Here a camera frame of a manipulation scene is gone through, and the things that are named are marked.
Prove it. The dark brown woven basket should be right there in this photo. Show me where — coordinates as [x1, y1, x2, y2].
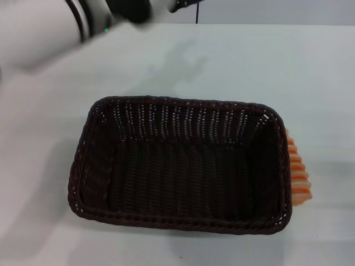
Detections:
[65, 95, 295, 236]

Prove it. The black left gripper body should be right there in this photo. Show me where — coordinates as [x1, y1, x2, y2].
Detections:
[104, 0, 201, 25]

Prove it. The orange white striped toy food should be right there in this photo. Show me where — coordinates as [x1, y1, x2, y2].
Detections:
[285, 127, 314, 206]

